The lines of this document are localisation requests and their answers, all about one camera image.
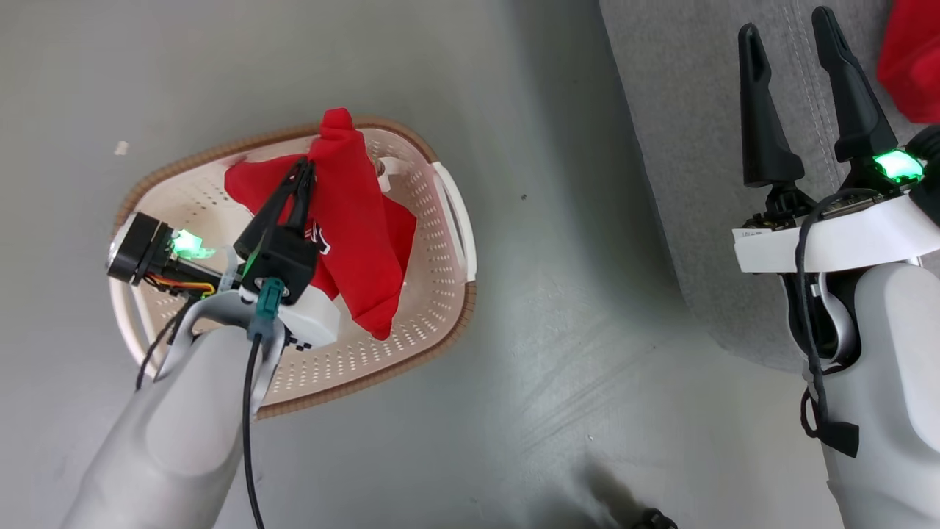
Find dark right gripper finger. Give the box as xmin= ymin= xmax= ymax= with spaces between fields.
xmin=737 ymin=22 xmax=806 ymax=189
xmin=811 ymin=6 xmax=899 ymax=167

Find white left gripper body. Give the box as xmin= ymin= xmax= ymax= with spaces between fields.
xmin=106 ymin=212 xmax=343 ymax=350

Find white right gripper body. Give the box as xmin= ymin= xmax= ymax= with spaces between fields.
xmin=732 ymin=149 xmax=940 ymax=275

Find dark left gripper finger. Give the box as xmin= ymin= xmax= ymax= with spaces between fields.
xmin=233 ymin=157 xmax=310 ymax=259
xmin=286 ymin=162 xmax=317 ymax=234

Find red jersey with number print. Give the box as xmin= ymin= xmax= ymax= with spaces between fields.
xmin=223 ymin=107 xmax=419 ymax=342

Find plain red garment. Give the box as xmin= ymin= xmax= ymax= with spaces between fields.
xmin=877 ymin=0 xmax=940 ymax=125

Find grey fabric sofa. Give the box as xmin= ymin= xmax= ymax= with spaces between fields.
xmin=598 ymin=0 xmax=940 ymax=373

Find cream perforated laundry basket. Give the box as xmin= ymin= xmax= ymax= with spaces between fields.
xmin=108 ymin=115 xmax=479 ymax=420

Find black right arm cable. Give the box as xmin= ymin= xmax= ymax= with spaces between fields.
xmin=795 ymin=187 xmax=861 ymax=458

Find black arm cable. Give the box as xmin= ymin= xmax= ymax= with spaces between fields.
xmin=135 ymin=300 xmax=267 ymax=529
xmin=795 ymin=187 xmax=861 ymax=458

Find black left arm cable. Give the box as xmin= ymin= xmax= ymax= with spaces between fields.
xmin=135 ymin=300 xmax=267 ymax=529

